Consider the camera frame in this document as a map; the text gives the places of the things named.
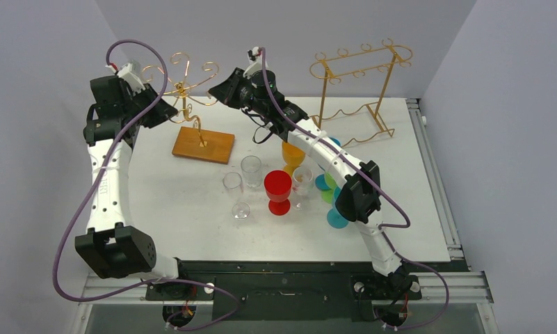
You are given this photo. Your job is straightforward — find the gold spiral rack wooden base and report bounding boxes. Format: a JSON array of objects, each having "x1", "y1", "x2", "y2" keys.
[{"x1": 164, "y1": 52, "x2": 235, "y2": 164}]

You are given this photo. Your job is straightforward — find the patterned clear glass goblet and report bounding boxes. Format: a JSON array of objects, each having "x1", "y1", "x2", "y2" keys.
[{"x1": 240, "y1": 155, "x2": 262, "y2": 188}]

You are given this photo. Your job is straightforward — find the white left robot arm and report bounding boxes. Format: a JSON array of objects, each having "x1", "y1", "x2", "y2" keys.
[{"x1": 74, "y1": 72, "x2": 191, "y2": 299}]

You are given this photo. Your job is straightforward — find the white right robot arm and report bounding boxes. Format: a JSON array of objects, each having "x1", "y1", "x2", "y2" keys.
[{"x1": 208, "y1": 68, "x2": 421, "y2": 297}]

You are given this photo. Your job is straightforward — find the small clear wine glass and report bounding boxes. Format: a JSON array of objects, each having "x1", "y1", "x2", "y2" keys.
[{"x1": 291, "y1": 166, "x2": 314, "y2": 210}]

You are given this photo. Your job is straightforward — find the orange plastic goblet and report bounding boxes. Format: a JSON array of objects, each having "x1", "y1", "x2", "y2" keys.
[{"x1": 282, "y1": 142, "x2": 305, "y2": 176}]

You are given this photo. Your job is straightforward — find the red plastic goblet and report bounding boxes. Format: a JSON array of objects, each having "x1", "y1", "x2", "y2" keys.
[{"x1": 264, "y1": 170, "x2": 292, "y2": 216}]

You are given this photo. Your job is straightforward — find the blue plastic goblet rear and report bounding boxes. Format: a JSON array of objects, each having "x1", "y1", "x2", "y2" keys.
[{"x1": 314, "y1": 136, "x2": 342, "y2": 191}]

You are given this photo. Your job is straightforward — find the blue plastic goblet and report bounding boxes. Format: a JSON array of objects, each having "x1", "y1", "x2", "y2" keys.
[
  {"x1": 327, "y1": 187, "x2": 349, "y2": 229},
  {"x1": 314, "y1": 136, "x2": 342, "y2": 191}
]

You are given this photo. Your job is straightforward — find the clear champagne flute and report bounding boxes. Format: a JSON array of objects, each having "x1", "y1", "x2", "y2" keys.
[{"x1": 223, "y1": 172, "x2": 250, "y2": 220}]

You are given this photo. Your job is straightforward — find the green plastic goblet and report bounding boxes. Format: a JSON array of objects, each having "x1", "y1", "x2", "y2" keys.
[{"x1": 321, "y1": 173, "x2": 338, "y2": 204}]

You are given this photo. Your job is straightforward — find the blue plastic goblet front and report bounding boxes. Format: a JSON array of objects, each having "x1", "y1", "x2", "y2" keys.
[{"x1": 327, "y1": 187, "x2": 349, "y2": 229}]

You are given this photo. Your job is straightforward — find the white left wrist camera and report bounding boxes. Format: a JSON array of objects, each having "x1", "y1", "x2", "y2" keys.
[{"x1": 106, "y1": 61, "x2": 145, "y2": 93}]

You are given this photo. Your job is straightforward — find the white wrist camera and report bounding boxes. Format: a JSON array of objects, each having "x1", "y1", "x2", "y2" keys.
[
  {"x1": 243, "y1": 47, "x2": 268, "y2": 79},
  {"x1": 106, "y1": 61, "x2": 145, "y2": 93}
]

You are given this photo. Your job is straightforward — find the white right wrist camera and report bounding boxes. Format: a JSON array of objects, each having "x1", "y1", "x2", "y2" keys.
[{"x1": 243, "y1": 47, "x2": 268, "y2": 79}]

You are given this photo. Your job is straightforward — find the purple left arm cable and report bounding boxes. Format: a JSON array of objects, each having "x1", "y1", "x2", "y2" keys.
[{"x1": 52, "y1": 39, "x2": 241, "y2": 333}]

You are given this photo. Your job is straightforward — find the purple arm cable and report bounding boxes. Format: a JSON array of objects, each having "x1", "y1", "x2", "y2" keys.
[
  {"x1": 52, "y1": 39, "x2": 241, "y2": 333},
  {"x1": 259, "y1": 47, "x2": 451, "y2": 332}
]

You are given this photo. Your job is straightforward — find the gold rectangular wire glass rack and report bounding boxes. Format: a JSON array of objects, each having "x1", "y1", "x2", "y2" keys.
[{"x1": 309, "y1": 38, "x2": 414, "y2": 147}]

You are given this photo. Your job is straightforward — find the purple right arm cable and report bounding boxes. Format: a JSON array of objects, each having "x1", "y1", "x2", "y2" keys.
[{"x1": 259, "y1": 47, "x2": 451, "y2": 332}]

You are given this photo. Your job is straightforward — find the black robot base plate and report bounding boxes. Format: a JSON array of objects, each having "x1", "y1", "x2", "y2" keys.
[{"x1": 145, "y1": 261, "x2": 422, "y2": 321}]

